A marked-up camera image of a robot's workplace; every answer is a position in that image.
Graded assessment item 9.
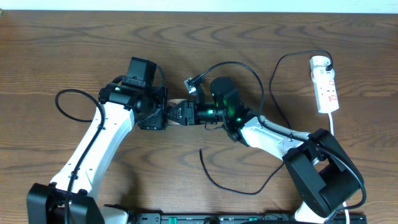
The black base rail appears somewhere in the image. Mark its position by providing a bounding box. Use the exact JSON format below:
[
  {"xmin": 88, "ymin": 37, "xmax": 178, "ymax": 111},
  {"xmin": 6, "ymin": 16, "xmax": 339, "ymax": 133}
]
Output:
[{"xmin": 124, "ymin": 212, "xmax": 368, "ymax": 224}]

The white power strip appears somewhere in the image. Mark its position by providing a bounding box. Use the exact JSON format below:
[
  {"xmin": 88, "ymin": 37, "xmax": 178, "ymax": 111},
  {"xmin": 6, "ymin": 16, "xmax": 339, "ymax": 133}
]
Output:
[{"xmin": 311, "ymin": 66, "xmax": 339, "ymax": 114}]

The white power strip cord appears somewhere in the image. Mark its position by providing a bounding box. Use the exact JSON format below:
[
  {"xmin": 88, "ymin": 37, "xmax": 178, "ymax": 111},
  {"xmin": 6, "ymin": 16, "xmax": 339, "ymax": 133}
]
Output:
[{"xmin": 327, "ymin": 112, "xmax": 351, "ymax": 224}]

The left camera cable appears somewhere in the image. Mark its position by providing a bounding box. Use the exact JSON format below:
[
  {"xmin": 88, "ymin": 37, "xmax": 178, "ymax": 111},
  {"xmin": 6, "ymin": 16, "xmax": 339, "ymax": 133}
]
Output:
[{"xmin": 54, "ymin": 63, "xmax": 166, "ymax": 224}]

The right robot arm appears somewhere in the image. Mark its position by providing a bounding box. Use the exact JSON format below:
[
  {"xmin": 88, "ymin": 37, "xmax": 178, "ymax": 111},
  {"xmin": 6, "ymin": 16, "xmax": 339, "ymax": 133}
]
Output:
[{"xmin": 166, "ymin": 77, "xmax": 365, "ymax": 223}]

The right camera cable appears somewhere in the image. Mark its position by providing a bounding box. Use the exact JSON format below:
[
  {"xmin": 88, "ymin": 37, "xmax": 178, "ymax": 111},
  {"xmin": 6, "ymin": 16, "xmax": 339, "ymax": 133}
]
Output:
[{"xmin": 192, "ymin": 60, "xmax": 368, "ymax": 218}]

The white charger adapter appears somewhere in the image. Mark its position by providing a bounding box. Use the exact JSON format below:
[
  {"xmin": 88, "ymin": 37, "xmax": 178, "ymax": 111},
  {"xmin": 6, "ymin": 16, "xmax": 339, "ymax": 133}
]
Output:
[{"xmin": 310, "ymin": 55, "xmax": 331, "ymax": 70}]

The black charging cable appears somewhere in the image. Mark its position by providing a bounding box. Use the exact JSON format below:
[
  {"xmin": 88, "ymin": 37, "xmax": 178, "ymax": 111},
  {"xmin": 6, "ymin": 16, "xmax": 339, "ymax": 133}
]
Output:
[{"xmin": 198, "ymin": 50, "xmax": 334, "ymax": 196}]

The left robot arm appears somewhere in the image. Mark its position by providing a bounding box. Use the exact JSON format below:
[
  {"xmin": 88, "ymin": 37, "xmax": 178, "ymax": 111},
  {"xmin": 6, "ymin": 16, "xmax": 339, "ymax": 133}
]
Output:
[{"xmin": 27, "ymin": 83, "xmax": 168, "ymax": 223}]

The camera cable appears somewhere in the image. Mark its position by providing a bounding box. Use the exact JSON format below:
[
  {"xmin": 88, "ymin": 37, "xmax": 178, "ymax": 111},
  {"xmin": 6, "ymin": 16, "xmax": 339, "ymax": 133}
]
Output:
[
  {"xmin": 192, "ymin": 60, "xmax": 368, "ymax": 218},
  {"xmin": 54, "ymin": 63, "xmax": 166, "ymax": 224}
]

